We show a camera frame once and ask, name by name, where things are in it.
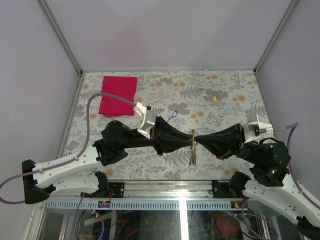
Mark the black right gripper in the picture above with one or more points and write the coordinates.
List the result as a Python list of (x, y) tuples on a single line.
[(224, 142)]

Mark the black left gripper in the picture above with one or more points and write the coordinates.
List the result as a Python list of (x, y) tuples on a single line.
[(165, 138)]

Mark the grey keyring with yellow handle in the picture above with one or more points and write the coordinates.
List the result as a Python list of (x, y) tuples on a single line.
[(192, 149)]

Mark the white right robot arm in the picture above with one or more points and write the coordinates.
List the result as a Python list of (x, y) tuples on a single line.
[(272, 182)]

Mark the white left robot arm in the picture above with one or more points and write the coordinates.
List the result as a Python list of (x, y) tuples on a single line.
[(46, 179)]

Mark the loose blue tag key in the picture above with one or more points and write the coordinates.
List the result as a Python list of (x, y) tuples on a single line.
[(175, 114)]

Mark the loose yellow tag key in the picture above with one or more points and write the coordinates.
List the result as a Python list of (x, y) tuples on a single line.
[(214, 99)]

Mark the pink folded cloth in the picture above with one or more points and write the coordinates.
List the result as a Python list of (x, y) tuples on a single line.
[(120, 86)]

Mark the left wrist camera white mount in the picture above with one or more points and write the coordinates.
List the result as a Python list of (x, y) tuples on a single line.
[(147, 119)]

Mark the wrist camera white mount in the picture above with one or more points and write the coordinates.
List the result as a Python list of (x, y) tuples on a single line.
[(253, 128), (147, 119)]

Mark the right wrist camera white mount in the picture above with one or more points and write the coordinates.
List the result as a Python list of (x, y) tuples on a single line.
[(253, 128)]

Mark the metal front rail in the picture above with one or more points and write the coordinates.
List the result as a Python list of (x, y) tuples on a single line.
[(155, 195)]

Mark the aluminium enclosure frame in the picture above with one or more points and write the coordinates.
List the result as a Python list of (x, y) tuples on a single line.
[(188, 91)]

